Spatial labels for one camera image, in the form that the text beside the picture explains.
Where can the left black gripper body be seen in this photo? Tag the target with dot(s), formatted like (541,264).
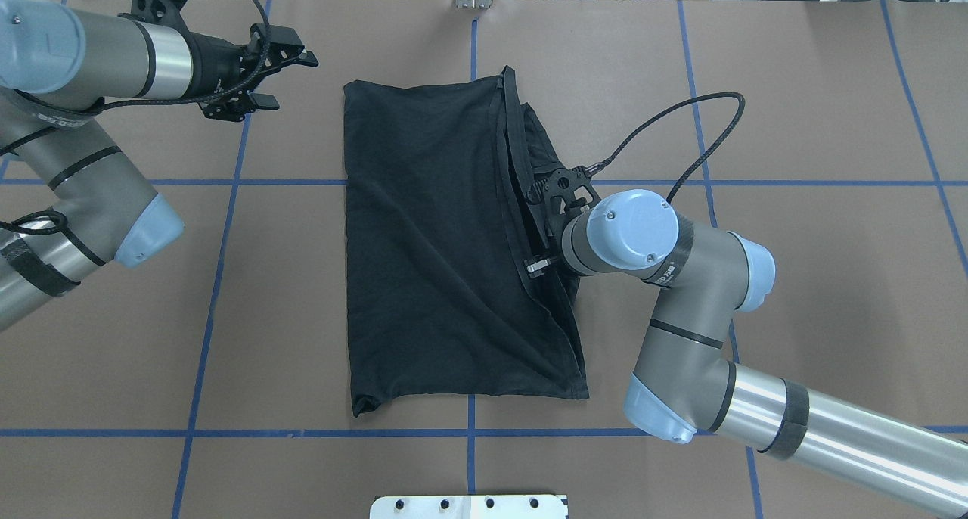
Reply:
(215,66)

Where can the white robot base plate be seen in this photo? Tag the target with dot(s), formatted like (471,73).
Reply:
(471,506)

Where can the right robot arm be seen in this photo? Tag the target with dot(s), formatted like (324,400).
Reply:
(682,382)

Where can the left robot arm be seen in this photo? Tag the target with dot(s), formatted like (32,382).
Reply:
(61,69)

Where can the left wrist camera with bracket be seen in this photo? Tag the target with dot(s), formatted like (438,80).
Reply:
(159,12)

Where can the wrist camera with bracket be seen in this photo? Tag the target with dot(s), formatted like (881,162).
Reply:
(564,193)
(159,12)

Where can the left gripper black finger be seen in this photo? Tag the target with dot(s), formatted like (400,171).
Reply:
(285,48)
(236,106)

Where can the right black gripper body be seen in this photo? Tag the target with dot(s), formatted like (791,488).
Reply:
(538,266)

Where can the black t-shirt with logo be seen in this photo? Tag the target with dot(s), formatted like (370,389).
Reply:
(439,233)

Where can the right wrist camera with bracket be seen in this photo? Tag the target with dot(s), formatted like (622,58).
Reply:
(564,193)

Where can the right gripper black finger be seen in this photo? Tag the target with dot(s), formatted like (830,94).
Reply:
(540,265)

